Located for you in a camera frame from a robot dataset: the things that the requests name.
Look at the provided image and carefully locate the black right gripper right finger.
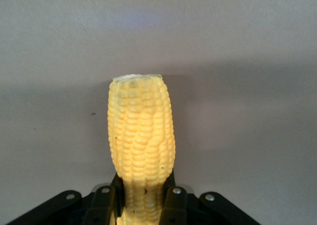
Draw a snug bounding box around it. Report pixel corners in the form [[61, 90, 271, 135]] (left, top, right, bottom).
[[158, 171, 262, 225]]

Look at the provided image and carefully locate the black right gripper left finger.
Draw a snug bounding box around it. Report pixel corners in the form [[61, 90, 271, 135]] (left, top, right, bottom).
[[7, 172, 126, 225]]

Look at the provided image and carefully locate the yellow corn cob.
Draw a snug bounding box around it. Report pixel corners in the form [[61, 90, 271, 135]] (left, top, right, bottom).
[[106, 73, 177, 225]]

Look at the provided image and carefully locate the brown table cover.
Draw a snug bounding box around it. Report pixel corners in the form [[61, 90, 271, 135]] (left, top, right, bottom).
[[0, 0, 317, 225]]

